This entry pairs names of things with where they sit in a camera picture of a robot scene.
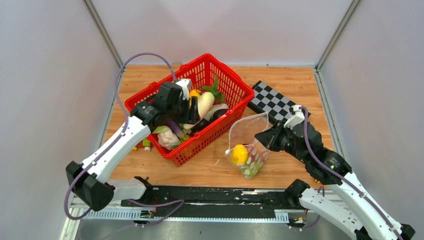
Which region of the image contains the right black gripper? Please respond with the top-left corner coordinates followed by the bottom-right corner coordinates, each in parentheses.
top-left (254, 119), bottom-right (307, 164)

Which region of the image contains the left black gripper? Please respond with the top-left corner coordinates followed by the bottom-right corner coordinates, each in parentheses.
top-left (167, 95), bottom-right (201, 125)

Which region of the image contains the white radish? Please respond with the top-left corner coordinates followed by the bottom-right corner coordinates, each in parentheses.
top-left (197, 91), bottom-right (215, 119)

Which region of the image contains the yellow bell pepper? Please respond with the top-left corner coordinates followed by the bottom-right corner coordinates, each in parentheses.
top-left (189, 89), bottom-right (202, 99)

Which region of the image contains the clear polka dot zip bag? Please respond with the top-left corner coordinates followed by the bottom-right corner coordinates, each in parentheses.
top-left (224, 112), bottom-right (271, 180)

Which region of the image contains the red plastic shopping basket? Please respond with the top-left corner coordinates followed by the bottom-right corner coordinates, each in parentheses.
top-left (124, 52), bottom-right (255, 168)

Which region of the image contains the yellow lemon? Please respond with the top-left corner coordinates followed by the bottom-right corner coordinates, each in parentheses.
top-left (230, 144), bottom-right (249, 165)

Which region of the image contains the black white chessboard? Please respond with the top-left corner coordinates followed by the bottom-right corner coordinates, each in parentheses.
top-left (246, 81), bottom-right (296, 125)

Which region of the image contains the green pear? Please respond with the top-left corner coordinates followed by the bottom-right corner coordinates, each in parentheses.
top-left (240, 164), bottom-right (261, 179)

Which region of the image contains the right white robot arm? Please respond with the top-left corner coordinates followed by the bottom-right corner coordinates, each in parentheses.
top-left (255, 120), bottom-right (416, 240)

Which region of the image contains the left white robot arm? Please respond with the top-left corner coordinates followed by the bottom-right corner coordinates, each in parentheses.
top-left (66, 78), bottom-right (200, 211)

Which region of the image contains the purple eggplant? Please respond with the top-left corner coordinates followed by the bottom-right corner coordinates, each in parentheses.
top-left (166, 120), bottom-right (186, 139)

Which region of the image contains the dark round eggplant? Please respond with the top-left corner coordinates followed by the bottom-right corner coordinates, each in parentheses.
top-left (204, 103), bottom-right (229, 123)

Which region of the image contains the green leafy vegetable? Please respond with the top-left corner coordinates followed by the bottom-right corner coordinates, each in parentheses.
top-left (201, 75), bottom-right (226, 104)

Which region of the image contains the white cauliflower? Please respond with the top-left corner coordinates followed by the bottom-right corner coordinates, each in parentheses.
top-left (157, 130), bottom-right (181, 151)

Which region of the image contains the red green toy block car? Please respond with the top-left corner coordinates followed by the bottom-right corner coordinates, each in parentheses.
top-left (132, 138), bottom-right (152, 152)

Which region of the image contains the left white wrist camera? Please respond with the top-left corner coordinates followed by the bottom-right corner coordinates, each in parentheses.
top-left (176, 78), bottom-right (192, 100)

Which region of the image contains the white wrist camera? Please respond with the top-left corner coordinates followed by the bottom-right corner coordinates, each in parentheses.
top-left (176, 78), bottom-right (192, 100)
top-left (283, 104), bottom-right (305, 130)

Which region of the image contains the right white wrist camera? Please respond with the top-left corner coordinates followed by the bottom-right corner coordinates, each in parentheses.
top-left (283, 104), bottom-right (305, 130)

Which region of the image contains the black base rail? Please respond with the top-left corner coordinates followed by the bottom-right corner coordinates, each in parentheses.
top-left (71, 183), bottom-right (352, 223)

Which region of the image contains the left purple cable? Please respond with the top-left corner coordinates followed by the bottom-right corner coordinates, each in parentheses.
top-left (63, 52), bottom-right (186, 228)

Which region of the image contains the purple cable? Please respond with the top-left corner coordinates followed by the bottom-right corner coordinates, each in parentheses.
top-left (294, 105), bottom-right (403, 240)
top-left (63, 52), bottom-right (186, 228)

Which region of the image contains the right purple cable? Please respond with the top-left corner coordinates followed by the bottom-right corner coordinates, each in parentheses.
top-left (294, 105), bottom-right (403, 240)

